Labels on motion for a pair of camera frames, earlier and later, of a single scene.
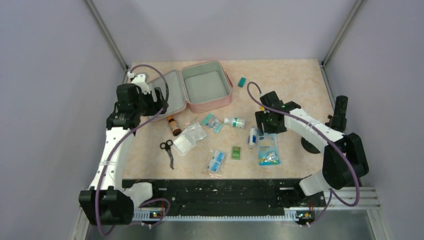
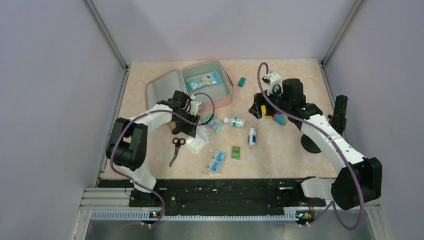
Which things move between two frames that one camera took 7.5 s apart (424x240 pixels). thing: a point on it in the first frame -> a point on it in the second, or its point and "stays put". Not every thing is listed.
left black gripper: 156,106 -> 190,130
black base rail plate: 229,197 stays put
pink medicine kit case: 200,86 stays put
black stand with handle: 337,120 stays put
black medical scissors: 167,146 -> 178,143
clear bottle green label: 236,122 stays put
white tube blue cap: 252,136 stays put
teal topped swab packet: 213,122 stays put
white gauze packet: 185,143 -> 196,144
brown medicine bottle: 174,126 stays put
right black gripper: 264,128 -> 256,109
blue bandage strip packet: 215,161 stays put
